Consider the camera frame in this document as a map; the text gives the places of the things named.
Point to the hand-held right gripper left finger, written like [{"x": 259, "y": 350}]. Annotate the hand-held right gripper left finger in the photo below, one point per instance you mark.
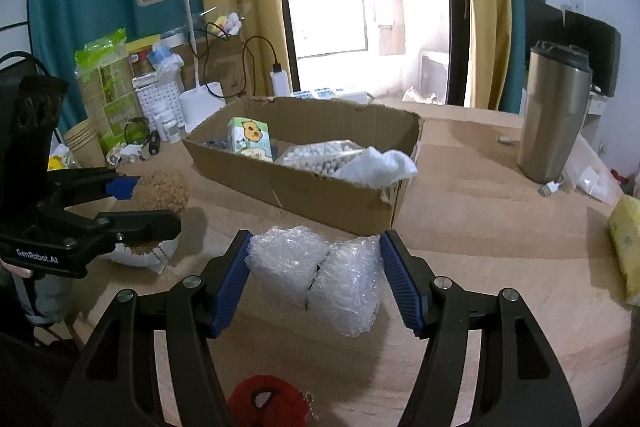
[{"x": 230, "y": 289}]

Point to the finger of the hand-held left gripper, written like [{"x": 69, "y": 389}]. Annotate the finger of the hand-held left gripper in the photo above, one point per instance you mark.
[
  {"x": 120, "y": 188},
  {"x": 145, "y": 227}
]

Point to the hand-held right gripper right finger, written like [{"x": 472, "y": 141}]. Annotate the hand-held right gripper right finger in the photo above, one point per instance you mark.
[{"x": 402, "y": 289}]

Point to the brown fuzzy plush toy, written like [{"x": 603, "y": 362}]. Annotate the brown fuzzy plush toy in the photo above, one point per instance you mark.
[{"x": 162, "y": 192}]

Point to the clear bubble wrap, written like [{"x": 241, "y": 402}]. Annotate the clear bubble wrap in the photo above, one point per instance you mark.
[{"x": 300, "y": 267}]

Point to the cardboard box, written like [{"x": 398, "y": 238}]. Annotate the cardboard box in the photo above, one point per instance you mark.
[{"x": 300, "y": 202}]

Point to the small cartoon carton box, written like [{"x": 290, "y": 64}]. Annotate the small cartoon carton box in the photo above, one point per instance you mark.
[{"x": 250, "y": 137}]

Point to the bag of white beads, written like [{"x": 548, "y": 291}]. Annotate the bag of white beads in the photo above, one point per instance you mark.
[{"x": 315, "y": 157}]

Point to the stack of brown paper cups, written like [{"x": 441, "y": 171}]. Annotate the stack of brown paper cups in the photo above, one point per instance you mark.
[{"x": 85, "y": 142}]

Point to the small green bottle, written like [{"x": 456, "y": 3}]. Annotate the small green bottle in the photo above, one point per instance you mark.
[{"x": 136, "y": 132}]

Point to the white pill bottle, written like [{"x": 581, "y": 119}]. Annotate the white pill bottle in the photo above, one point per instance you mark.
[
  {"x": 160, "y": 122},
  {"x": 173, "y": 127}
]

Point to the white plastic basket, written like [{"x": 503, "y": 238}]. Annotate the white plastic basket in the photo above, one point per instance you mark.
[{"x": 157, "y": 99}]

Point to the green pack of paper cups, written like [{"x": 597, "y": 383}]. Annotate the green pack of paper cups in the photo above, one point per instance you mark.
[{"x": 107, "y": 92}]

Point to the white desk lamp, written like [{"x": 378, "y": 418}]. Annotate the white desk lamp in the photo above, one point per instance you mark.
[{"x": 200, "y": 107}]

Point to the brown jar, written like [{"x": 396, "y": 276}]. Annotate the brown jar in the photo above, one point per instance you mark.
[{"x": 141, "y": 64}]

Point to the red spider plush toy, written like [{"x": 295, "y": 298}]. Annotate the red spider plush toy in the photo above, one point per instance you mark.
[{"x": 280, "y": 407}]

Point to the brown paper bag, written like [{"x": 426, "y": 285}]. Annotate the brown paper bag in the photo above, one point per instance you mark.
[{"x": 225, "y": 67}]

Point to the small white connector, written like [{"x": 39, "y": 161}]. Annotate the small white connector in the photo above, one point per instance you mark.
[{"x": 506, "y": 140}]

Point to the white charger plug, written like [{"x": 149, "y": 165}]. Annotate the white charger plug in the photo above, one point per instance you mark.
[{"x": 279, "y": 82}]

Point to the small yellow white toy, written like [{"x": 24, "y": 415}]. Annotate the small yellow white toy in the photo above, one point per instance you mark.
[{"x": 227, "y": 23}]

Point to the white power strip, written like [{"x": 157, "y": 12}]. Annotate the white power strip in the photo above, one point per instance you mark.
[{"x": 345, "y": 96}]

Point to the white balcony appliance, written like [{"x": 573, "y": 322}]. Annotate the white balcony appliance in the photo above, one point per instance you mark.
[{"x": 434, "y": 74}]

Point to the clear plastic bag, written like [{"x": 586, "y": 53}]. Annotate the clear plastic bag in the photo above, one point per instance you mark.
[{"x": 595, "y": 179}]

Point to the stainless steel tumbler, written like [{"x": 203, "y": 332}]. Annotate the stainless steel tumbler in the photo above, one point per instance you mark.
[{"x": 550, "y": 117}]

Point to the yellow tissue pack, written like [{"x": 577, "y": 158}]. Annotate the yellow tissue pack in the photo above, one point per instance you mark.
[{"x": 627, "y": 247}]

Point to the black computer monitor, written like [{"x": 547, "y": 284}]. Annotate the black computer monitor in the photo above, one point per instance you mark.
[{"x": 597, "y": 47}]

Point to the black door frame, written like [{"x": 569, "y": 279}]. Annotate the black door frame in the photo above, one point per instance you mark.
[{"x": 452, "y": 7}]

